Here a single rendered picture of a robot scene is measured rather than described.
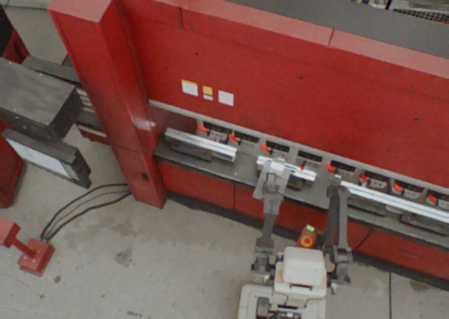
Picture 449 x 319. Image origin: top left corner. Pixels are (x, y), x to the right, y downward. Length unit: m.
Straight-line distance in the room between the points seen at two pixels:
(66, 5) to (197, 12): 0.57
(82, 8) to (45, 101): 0.49
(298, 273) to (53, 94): 1.52
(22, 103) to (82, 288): 2.01
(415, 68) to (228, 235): 2.42
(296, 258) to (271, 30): 1.18
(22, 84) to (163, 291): 2.10
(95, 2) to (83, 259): 2.43
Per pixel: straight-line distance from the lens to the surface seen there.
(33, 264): 4.16
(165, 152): 3.40
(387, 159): 2.77
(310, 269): 2.61
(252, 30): 2.14
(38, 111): 2.44
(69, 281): 4.16
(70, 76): 2.83
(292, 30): 2.11
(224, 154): 3.29
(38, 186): 4.52
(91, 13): 2.24
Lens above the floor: 3.88
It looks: 63 degrees down
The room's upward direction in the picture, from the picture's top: 1 degrees counter-clockwise
